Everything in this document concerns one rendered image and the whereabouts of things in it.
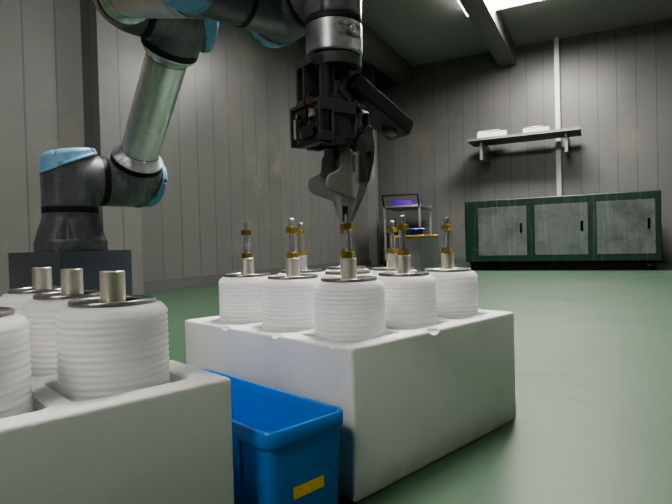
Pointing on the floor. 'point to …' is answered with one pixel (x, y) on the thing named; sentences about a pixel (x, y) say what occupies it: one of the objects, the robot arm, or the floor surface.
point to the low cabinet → (565, 232)
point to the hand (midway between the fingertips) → (351, 212)
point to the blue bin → (283, 446)
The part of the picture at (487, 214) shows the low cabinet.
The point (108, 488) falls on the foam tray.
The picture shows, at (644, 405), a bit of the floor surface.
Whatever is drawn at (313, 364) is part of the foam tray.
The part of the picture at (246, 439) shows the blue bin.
